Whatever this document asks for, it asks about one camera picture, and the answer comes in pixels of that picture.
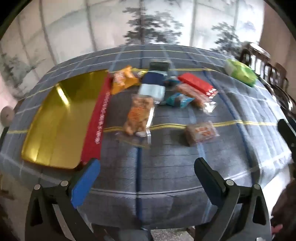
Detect grey block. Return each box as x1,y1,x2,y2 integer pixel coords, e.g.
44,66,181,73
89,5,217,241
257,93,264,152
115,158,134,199
149,60,171,72

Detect orange snack bag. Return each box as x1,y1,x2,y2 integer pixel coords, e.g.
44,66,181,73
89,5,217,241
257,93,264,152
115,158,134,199
110,66,140,95

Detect gold tin box red sides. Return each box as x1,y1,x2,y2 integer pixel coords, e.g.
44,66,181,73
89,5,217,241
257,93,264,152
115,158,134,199
21,70,114,171

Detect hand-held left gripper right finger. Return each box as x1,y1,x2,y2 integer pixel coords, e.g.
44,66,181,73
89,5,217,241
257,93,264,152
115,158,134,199
194,158,272,241

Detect round stone disc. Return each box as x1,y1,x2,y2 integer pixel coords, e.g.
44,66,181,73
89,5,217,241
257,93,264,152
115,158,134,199
0,106,15,127

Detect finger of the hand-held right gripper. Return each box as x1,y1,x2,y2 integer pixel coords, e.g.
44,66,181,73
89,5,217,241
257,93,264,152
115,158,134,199
277,119,296,163

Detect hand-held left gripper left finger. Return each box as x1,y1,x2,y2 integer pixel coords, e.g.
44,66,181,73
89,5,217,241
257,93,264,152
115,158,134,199
25,158,101,241

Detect painted folding screen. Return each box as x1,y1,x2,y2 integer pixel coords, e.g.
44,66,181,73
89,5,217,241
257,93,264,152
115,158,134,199
0,0,266,102

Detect green tissue pack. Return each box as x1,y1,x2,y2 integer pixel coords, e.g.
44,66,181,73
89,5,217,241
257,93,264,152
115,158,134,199
224,58,258,87

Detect brown cake packet red label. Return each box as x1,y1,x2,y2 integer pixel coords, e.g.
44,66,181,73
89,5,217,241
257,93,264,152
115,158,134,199
184,120,220,147

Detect wide clear bag orange snacks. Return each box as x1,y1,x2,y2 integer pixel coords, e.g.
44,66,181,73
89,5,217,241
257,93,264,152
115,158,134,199
117,94,155,147

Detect person's right hand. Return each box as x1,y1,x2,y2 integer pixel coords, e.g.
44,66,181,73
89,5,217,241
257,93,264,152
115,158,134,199
271,182,296,241

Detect navy and white snack packet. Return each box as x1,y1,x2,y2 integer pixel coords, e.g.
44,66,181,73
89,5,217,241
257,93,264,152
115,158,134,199
137,71,168,103

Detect teal snack packet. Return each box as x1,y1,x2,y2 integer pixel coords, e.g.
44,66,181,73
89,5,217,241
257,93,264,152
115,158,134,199
163,76,183,87
165,92,195,109

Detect red snack packet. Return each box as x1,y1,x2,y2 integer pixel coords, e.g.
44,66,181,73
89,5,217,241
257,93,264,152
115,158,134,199
178,72,219,98

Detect long clear bag orange snacks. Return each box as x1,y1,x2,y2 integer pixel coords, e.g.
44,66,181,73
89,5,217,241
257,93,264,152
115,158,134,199
176,84,219,113

